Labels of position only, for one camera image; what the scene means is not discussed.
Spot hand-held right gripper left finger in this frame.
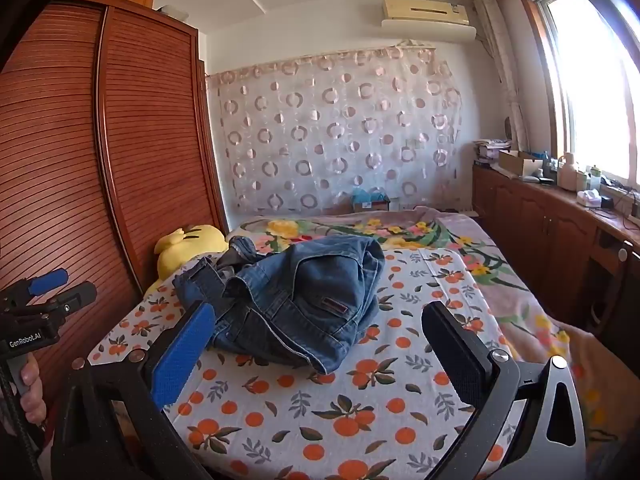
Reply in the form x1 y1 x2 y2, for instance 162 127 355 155
50 301 217 480

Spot beige plastic jug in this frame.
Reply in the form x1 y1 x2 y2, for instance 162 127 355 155
557 151 581 191

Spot yellow plush toy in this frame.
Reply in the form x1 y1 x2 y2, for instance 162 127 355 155
146 225 230 295

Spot blue plastic bag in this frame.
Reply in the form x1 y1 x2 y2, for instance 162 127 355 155
350 187 386 206

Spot wooden headboard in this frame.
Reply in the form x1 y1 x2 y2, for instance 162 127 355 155
0 0 231 411

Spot wooden frame window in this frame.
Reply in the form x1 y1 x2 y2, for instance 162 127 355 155
530 0 640 191

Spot open cardboard box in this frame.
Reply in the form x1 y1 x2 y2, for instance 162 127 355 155
498 150 543 178

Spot beige wall air conditioner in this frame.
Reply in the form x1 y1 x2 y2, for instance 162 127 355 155
382 0 470 26

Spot pale patterned window curtain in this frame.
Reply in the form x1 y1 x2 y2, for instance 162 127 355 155
474 0 531 153

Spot pink floral blanket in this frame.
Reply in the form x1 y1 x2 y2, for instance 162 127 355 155
225 206 616 461

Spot white air deflector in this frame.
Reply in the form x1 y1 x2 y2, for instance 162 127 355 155
381 18 477 43

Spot orange fruit print bed sheet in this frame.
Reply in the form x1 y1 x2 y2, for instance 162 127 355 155
87 247 546 480

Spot person's left hand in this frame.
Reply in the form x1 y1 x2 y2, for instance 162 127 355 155
20 359 48 429

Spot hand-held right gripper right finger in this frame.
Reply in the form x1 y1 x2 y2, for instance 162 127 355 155
421 301 588 480

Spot low wooden cabinet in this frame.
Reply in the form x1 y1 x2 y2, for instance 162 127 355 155
471 162 640 341

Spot black braided cable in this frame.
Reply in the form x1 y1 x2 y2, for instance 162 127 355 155
0 357 43 468

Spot sheer circle pattern curtain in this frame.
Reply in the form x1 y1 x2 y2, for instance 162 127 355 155
206 40 463 216

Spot stack of papers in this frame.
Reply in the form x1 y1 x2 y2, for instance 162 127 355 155
472 137 513 166

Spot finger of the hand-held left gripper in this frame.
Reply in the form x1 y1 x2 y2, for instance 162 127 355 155
29 281 98 317
0 268 70 312

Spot blue denim pants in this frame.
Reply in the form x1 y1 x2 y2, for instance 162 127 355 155
172 234 386 375

